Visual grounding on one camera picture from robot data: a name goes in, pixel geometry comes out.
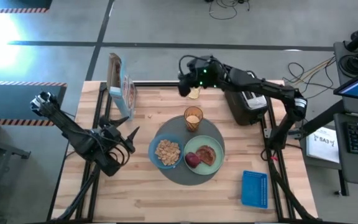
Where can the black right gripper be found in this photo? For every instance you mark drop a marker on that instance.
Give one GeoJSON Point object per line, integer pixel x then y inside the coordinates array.
{"type": "Point", "coordinates": [204, 73]}

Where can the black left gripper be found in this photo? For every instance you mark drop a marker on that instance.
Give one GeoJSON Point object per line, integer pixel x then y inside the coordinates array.
{"type": "Point", "coordinates": [113, 137]}

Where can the blue cereal box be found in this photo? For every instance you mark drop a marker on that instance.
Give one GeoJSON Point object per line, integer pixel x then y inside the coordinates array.
{"type": "Point", "coordinates": [123, 99]}

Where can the brown toast slice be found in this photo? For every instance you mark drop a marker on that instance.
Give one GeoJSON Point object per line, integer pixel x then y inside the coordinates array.
{"type": "Point", "coordinates": [207, 155]}

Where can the red apple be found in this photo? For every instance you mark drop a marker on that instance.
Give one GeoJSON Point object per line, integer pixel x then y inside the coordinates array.
{"type": "Point", "coordinates": [192, 160]}

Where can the blue plastic basket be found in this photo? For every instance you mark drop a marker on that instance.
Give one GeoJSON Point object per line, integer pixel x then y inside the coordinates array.
{"type": "Point", "coordinates": [254, 189]}

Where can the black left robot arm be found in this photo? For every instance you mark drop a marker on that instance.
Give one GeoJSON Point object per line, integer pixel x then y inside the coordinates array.
{"type": "Point", "coordinates": [67, 130]}

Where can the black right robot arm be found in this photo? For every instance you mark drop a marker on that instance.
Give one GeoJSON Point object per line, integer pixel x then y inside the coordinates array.
{"type": "Point", "coordinates": [259, 84]}

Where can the clear drinking glass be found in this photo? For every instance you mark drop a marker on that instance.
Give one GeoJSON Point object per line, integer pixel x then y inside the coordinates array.
{"type": "Point", "coordinates": [195, 94]}

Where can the orange plastic tumbler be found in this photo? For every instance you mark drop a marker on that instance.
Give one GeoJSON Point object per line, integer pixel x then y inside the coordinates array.
{"type": "Point", "coordinates": [193, 119]}

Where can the blue plastic bowl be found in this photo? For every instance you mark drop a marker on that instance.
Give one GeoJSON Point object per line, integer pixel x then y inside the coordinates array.
{"type": "Point", "coordinates": [152, 155]}

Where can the cereal flakes heap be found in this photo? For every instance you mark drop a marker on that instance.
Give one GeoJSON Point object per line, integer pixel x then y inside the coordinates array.
{"type": "Point", "coordinates": [167, 152]}

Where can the black two-slot toaster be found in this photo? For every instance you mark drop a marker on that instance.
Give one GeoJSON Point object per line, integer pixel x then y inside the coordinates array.
{"type": "Point", "coordinates": [247, 112]}

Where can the grey round placemat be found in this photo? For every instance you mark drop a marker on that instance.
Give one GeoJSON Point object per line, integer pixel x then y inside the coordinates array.
{"type": "Point", "coordinates": [182, 179]}

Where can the green plastic plate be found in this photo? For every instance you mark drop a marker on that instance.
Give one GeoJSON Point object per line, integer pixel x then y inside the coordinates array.
{"type": "Point", "coordinates": [211, 169]}

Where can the grey platform with hazard stripes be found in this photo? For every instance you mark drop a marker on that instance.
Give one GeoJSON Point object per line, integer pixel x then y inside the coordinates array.
{"type": "Point", "coordinates": [17, 101]}

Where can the white printed paper sheet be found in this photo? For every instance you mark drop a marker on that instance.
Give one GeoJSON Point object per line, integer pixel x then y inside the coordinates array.
{"type": "Point", "coordinates": [322, 144]}

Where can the grey computer desk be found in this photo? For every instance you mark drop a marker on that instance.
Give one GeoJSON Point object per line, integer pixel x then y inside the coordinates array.
{"type": "Point", "coordinates": [357, 169]}

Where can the wooden table with black frame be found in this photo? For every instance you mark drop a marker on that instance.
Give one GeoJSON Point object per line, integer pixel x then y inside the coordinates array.
{"type": "Point", "coordinates": [99, 99]}

